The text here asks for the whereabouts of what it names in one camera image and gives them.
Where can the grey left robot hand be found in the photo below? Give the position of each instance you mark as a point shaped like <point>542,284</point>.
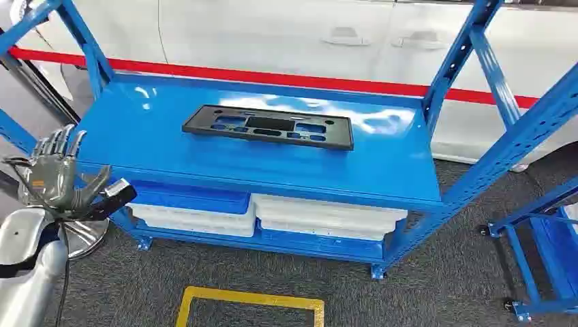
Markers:
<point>49,178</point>

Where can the black plastic plate frame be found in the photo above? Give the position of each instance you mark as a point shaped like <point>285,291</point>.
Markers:
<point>271,135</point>

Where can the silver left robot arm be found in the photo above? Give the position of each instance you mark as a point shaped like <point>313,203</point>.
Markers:
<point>27,275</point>

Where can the chrome stanchion base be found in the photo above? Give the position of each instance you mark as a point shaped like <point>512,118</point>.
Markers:
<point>86,237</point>

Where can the blue metal shelf rack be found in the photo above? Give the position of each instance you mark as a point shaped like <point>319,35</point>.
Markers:
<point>180,149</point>

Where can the white plastic tray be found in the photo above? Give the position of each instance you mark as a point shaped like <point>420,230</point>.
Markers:
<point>325,216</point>
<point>198,222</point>

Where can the red barrier belt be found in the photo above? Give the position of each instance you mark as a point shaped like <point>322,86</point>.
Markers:
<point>271,78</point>

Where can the white car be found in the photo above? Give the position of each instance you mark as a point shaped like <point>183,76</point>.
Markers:
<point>280,31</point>

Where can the black rack caster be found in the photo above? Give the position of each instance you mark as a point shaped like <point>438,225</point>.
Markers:
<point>484,230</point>
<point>509,305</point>

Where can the blue metal wheeled rack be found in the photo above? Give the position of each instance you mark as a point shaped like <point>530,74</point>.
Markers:
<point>553,252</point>

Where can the yellow floor tape frame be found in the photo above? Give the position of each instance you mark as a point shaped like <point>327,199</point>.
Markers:
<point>253,299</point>

